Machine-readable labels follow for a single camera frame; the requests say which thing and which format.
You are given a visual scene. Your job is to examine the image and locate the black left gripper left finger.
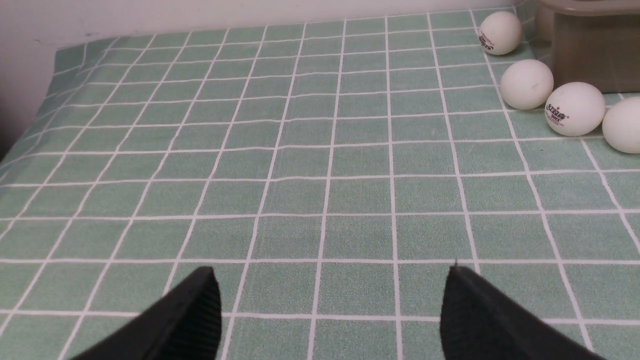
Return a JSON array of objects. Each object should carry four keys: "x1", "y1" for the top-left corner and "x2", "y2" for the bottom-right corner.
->
[{"x1": 74, "y1": 266, "x2": 222, "y2": 360}]

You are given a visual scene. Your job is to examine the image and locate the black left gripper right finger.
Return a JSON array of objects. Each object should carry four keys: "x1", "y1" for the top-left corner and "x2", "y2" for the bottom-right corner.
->
[{"x1": 439, "y1": 265, "x2": 601, "y2": 360}]

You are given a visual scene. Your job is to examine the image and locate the white ball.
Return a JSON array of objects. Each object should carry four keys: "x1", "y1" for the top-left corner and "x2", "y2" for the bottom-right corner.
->
[
  {"x1": 544, "y1": 82, "x2": 606, "y2": 137},
  {"x1": 478, "y1": 11, "x2": 523, "y2": 56},
  {"x1": 499, "y1": 59, "x2": 554, "y2": 110}
]

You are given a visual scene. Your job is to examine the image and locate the green checkered tablecloth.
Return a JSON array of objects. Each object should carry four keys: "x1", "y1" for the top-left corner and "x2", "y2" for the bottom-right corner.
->
[{"x1": 0, "y1": 1, "x2": 640, "y2": 360}]

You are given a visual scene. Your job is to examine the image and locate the olive plastic bin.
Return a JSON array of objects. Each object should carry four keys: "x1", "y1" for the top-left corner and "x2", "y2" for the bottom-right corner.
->
[{"x1": 539, "y1": 0, "x2": 640, "y2": 93}]

